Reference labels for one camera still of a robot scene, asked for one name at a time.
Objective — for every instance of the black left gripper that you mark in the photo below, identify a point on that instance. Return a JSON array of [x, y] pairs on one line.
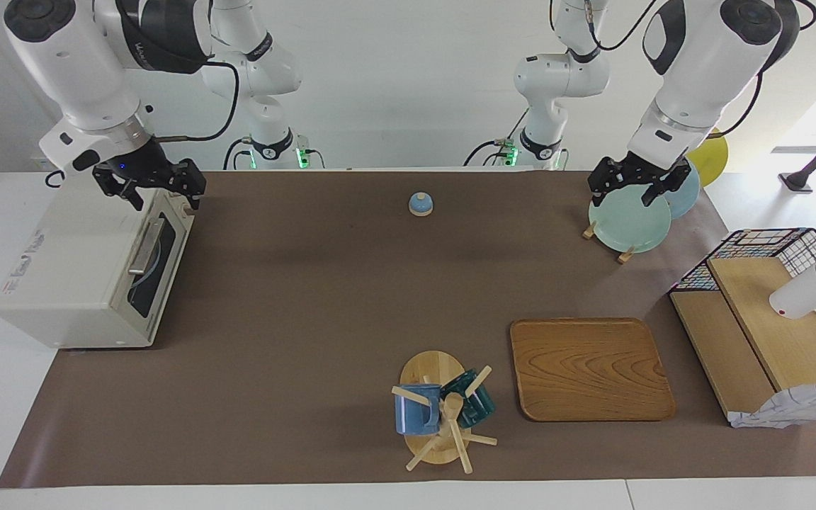
[[638, 173]]

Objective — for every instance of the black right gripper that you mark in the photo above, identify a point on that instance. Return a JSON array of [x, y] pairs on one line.
[[146, 166]]

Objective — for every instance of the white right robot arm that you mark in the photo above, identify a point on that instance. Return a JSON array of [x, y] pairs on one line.
[[61, 57]]

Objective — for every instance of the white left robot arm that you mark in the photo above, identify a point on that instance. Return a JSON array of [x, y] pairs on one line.
[[705, 57]]

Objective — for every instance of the beige toaster oven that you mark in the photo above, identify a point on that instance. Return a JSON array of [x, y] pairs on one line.
[[68, 269]]

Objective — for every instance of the pale green plate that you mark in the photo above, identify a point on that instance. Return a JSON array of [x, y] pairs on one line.
[[627, 225]]

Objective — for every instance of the wooden plate rack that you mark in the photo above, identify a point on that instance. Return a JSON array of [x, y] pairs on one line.
[[588, 231]]

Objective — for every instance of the yellow plate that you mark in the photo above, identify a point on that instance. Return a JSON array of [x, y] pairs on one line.
[[712, 157]]

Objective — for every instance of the white power strip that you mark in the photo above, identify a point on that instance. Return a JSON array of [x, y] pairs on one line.
[[38, 163]]

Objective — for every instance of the wooden serving tray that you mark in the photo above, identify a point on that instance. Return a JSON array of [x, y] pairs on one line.
[[592, 368]]

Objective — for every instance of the brown table mat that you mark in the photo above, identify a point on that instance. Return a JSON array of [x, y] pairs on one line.
[[295, 319]]

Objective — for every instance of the wooden stepped shelf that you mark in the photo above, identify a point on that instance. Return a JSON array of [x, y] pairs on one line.
[[769, 326]]

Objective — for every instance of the white plastic cup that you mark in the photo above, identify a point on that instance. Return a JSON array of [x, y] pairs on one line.
[[805, 294]]

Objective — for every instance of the white patterned cloth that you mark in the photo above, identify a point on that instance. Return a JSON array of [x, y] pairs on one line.
[[790, 407]]

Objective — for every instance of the dark green ceramic mug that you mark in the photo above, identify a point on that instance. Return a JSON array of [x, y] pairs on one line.
[[479, 407]]

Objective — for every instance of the wooden mug tree stand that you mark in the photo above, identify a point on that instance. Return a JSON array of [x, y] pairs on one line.
[[433, 368]]

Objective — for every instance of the blue ceramic mug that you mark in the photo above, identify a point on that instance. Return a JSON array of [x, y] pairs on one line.
[[415, 418]]

